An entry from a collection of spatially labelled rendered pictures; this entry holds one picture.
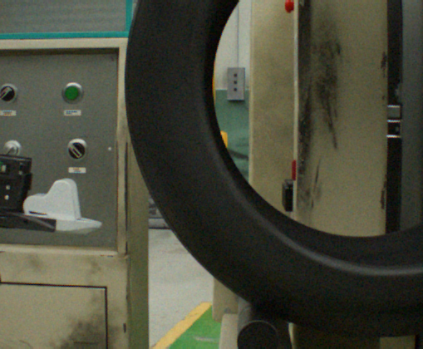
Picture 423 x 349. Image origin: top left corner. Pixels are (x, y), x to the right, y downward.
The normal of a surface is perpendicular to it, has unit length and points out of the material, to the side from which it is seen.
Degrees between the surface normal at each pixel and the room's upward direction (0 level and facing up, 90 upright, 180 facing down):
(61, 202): 90
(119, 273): 90
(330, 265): 100
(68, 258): 90
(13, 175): 90
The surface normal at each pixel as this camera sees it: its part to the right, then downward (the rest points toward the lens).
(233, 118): -0.18, 0.05
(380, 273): -0.04, 0.24
